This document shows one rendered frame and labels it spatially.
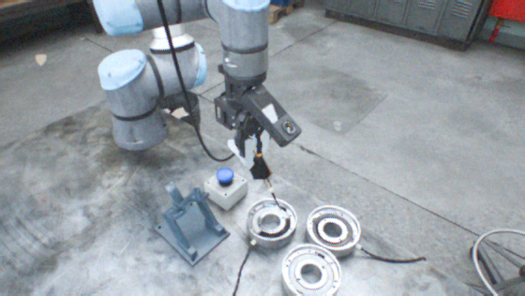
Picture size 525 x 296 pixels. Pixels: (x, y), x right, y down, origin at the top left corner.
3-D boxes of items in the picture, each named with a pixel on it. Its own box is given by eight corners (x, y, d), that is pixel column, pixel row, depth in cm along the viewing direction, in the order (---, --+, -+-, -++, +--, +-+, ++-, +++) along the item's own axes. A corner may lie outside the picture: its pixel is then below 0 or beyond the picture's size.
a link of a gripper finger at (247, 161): (233, 157, 70) (234, 121, 65) (254, 170, 67) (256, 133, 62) (223, 164, 68) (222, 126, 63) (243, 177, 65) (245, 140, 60)
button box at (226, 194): (247, 193, 78) (247, 178, 75) (227, 211, 74) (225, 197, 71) (223, 177, 82) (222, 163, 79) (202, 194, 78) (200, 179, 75)
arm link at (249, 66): (278, 43, 53) (242, 60, 48) (277, 69, 56) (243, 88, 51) (245, 31, 57) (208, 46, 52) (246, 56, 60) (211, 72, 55)
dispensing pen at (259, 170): (282, 214, 68) (247, 143, 64) (269, 213, 71) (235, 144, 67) (289, 208, 69) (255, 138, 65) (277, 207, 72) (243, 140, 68)
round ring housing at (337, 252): (295, 244, 68) (297, 231, 65) (319, 210, 74) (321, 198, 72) (344, 271, 63) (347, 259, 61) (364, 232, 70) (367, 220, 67)
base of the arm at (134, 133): (103, 135, 95) (92, 106, 89) (148, 112, 104) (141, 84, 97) (134, 157, 88) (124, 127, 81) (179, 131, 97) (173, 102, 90)
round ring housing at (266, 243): (267, 202, 76) (267, 190, 73) (305, 227, 71) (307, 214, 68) (235, 232, 70) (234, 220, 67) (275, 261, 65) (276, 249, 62)
